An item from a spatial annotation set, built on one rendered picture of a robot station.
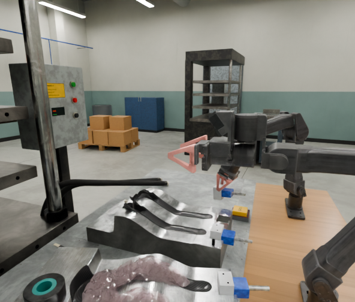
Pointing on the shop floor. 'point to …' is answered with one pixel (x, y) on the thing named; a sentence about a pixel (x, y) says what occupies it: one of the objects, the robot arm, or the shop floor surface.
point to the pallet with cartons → (111, 133)
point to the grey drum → (102, 109)
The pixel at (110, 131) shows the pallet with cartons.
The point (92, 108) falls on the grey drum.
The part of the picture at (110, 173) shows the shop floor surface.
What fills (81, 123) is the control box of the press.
